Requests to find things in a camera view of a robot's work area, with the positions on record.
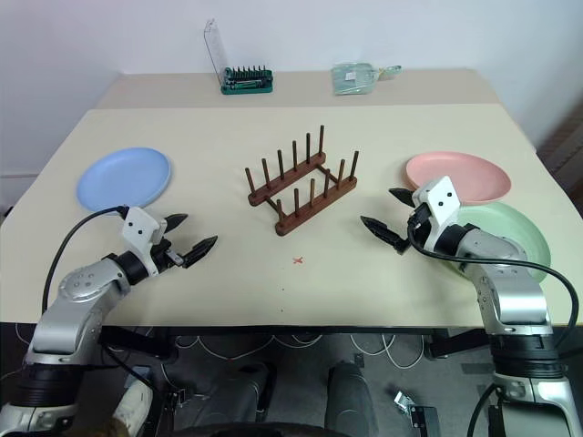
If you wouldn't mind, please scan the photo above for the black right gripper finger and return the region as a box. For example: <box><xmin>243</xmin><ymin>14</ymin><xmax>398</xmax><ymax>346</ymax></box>
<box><xmin>387</xmin><ymin>186</ymin><xmax>416</xmax><ymax>210</ymax></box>
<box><xmin>360</xmin><ymin>215</ymin><xmax>406</xmax><ymax>250</ymax></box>

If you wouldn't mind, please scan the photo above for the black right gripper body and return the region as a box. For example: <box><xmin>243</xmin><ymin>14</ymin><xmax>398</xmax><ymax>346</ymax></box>
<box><xmin>393</xmin><ymin>202</ymin><xmax>435</xmax><ymax>255</ymax></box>

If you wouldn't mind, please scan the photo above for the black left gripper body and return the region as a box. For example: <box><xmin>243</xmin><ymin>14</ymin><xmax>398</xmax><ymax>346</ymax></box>
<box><xmin>148</xmin><ymin>218</ymin><xmax>188</xmax><ymax>277</ymax></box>

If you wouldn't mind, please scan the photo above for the wooden dish rack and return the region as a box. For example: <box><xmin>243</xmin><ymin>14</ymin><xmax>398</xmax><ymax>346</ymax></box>
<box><xmin>245</xmin><ymin>124</ymin><xmax>360</xmax><ymax>238</ymax></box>

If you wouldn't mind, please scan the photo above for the pink-red plate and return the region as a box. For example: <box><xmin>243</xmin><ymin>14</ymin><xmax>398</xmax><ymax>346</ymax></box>
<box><xmin>404</xmin><ymin>151</ymin><xmax>513</xmax><ymax>206</ymax></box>

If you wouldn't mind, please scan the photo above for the blue plate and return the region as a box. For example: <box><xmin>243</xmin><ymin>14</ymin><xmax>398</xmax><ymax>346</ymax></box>
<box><xmin>75</xmin><ymin>147</ymin><xmax>174</xmax><ymax>212</ymax></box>

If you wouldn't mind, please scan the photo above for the green plate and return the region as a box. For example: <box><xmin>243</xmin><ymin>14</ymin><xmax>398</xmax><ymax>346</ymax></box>
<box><xmin>443</xmin><ymin>201</ymin><xmax>553</xmax><ymax>286</ymax></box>

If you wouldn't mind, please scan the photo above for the clear plastic bag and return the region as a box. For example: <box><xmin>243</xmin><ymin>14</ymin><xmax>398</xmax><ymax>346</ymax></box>
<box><xmin>330</xmin><ymin>62</ymin><xmax>404</xmax><ymax>97</ymax></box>

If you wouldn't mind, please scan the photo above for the dark grey rounded shape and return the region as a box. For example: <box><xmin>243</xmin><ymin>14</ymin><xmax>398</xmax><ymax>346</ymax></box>
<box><xmin>225</xmin><ymin>361</ymin><xmax>278</xmax><ymax>425</ymax></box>
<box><xmin>326</xmin><ymin>359</ymin><xmax>380</xmax><ymax>437</ymax></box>

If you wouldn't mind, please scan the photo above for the beige cylindrical object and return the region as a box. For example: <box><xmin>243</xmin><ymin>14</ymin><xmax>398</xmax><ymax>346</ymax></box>
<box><xmin>111</xmin><ymin>379</ymin><xmax>157</xmax><ymax>430</ymax></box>

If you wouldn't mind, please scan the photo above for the green screwdriver bit set case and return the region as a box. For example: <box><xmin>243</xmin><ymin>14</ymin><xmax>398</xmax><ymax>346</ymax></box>
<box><xmin>201</xmin><ymin>17</ymin><xmax>275</xmax><ymax>97</ymax></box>

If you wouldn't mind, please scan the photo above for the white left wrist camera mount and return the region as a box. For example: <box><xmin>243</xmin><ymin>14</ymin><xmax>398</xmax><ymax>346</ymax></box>
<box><xmin>120</xmin><ymin>207</ymin><xmax>169</xmax><ymax>275</ymax></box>

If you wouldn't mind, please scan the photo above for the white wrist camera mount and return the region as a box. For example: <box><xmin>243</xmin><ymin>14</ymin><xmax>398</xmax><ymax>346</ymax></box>
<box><xmin>120</xmin><ymin>207</ymin><xmax>169</xmax><ymax>275</ymax></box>
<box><xmin>412</xmin><ymin>176</ymin><xmax>462</xmax><ymax>229</ymax></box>

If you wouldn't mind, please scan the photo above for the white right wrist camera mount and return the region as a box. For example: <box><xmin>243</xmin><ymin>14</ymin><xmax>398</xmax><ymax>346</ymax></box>
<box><xmin>412</xmin><ymin>176</ymin><xmax>462</xmax><ymax>229</ymax></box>

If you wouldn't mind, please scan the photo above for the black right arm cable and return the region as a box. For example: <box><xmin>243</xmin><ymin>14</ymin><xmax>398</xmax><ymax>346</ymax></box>
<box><xmin>407</xmin><ymin>212</ymin><xmax>580</xmax><ymax>352</ymax></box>

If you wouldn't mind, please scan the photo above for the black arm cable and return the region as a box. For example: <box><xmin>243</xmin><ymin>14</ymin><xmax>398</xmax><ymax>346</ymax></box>
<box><xmin>407</xmin><ymin>212</ymin><xmax>580</xmax><ymax>352</ymax></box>
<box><xmin>41</xmin><ymin>205</ymin><xmax>131</xmax><ymax>320</ymax></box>

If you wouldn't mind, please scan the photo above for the black table frame bar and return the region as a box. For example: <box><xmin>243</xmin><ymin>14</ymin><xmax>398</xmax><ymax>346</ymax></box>
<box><xmin>426</xmin><ymin>328</ymin><xmax>492</xmax><ymax>360</ymax></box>
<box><xmin>98</xmin><ymin>326</ymin><xmax>173</xmax><ymax>361</ymax></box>

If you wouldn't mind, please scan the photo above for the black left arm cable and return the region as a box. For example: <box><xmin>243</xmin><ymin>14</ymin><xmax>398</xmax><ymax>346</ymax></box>
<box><xmin>41</xmin><ymin>205</ymin><xmax>131</xmax><ymax>320</ymax></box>

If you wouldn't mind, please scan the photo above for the white floor cable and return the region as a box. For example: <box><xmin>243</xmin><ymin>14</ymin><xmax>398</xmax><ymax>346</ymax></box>
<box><xmin>174</xmin><ymin>333</ymin><xmax>425</xmax><ymax>371</ymax></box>

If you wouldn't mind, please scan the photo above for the silver metal bracket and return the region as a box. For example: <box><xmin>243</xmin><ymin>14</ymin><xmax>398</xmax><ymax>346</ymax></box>
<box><xmin>393</xmin><ymin>389</ymin><xmax>416</xmax><ymax>416</ymax></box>

